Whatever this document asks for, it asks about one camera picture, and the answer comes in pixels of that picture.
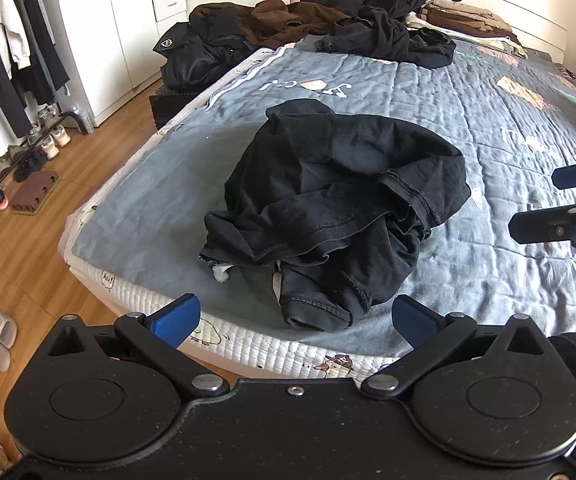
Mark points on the row of hanging clothes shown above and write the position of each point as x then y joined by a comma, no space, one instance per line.
18,35

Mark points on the black clothes rack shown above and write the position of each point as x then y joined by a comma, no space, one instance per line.
75,116

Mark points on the black ribbed box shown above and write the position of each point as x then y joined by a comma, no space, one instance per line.
168,105

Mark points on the brown garment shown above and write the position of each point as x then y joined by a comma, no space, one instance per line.
278,20

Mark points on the white wardrobe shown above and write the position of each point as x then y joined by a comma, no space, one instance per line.
118,35

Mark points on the row of shoes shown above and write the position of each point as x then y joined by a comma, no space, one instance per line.
50,142

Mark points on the clear water bottle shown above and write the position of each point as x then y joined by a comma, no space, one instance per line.
82,117

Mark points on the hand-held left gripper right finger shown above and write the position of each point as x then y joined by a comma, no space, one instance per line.
413,320

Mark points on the crumpled black garment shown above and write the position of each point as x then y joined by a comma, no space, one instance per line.
393,37

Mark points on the black t-shirt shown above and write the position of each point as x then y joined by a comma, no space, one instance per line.
338,185

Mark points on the stack of folded brown clothes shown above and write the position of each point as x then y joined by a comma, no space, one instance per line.
468,17

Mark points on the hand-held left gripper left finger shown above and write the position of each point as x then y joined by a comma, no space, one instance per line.
175,321

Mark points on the black jacket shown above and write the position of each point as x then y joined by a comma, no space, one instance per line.
193,55

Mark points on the white headboard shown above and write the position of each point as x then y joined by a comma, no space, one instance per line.
528,15

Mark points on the bed with grey-blue quilt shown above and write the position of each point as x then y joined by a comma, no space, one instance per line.
143,210

